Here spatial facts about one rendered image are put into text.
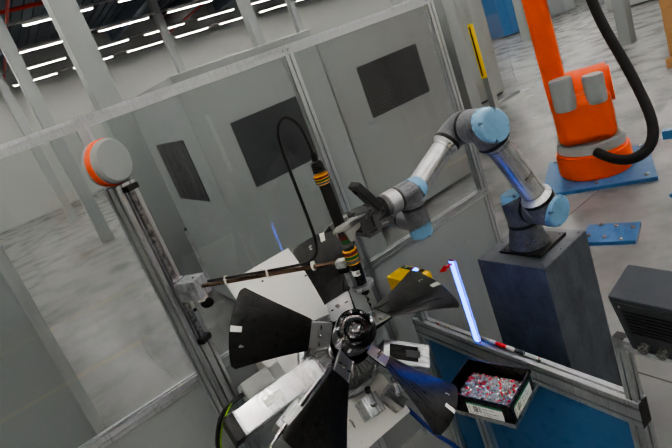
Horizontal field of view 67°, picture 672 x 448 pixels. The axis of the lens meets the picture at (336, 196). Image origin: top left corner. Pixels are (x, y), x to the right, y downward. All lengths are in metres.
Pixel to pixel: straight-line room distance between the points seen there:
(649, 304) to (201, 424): 1.64
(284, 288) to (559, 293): 1.01
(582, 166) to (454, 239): 2.71
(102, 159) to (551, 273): 1.59
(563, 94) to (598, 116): 0.37
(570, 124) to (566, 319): 3.29
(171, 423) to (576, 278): 1.64
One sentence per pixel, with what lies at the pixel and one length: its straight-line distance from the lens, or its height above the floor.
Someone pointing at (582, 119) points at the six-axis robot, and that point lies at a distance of 5.21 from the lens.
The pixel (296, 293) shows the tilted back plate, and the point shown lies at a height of 1.24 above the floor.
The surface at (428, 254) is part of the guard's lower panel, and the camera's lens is 2.65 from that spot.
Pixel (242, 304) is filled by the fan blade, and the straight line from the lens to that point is 1.50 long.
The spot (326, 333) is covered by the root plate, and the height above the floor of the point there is 1.22.
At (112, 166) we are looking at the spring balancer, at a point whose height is 1.86.
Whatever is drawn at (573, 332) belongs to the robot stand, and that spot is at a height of 0.68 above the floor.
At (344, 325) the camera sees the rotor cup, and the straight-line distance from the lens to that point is 1.50.
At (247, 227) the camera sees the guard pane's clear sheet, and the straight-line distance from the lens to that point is 2.11.
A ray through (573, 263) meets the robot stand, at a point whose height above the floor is 0.93.
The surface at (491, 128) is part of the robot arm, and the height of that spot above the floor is 1.56.
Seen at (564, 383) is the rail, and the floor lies 0.83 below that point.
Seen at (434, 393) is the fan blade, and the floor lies 0.98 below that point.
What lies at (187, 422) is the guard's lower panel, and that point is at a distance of 2.23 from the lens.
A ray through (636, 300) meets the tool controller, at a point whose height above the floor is 1.23.
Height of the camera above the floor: 1.96
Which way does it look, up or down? 15 degrees down
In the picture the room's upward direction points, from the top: 21 degrees counter-clockwise
